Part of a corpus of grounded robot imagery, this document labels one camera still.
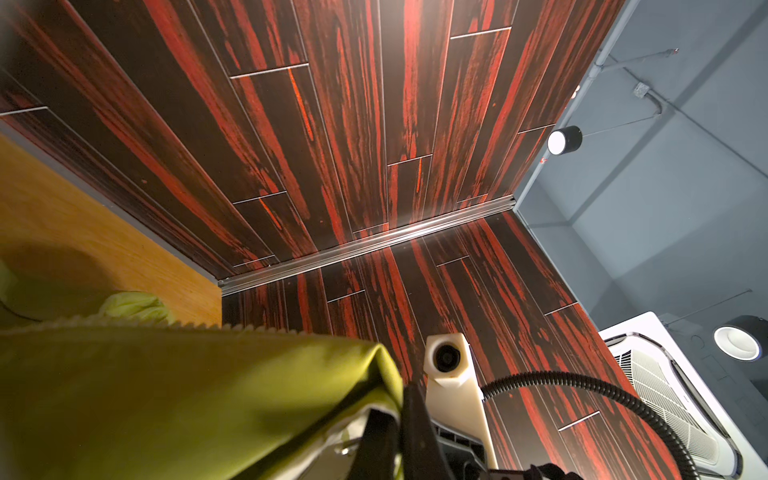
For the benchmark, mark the green jacket with printed lining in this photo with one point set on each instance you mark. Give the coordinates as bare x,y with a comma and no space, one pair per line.
109,385

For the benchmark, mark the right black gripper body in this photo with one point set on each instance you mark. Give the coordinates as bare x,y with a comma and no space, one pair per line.
467,459

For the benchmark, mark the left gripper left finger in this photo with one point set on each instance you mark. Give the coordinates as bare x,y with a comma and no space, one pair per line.
377,450

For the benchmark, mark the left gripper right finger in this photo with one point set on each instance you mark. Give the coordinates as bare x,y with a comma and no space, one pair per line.
422,457

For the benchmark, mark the round ceiling spotlight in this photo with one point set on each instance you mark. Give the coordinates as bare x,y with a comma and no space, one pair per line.
743,338
564,140

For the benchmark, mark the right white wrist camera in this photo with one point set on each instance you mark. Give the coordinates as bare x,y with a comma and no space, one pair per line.
453,394

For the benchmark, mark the white ceiling air conditioner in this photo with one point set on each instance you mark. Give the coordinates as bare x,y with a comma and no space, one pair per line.
668,383

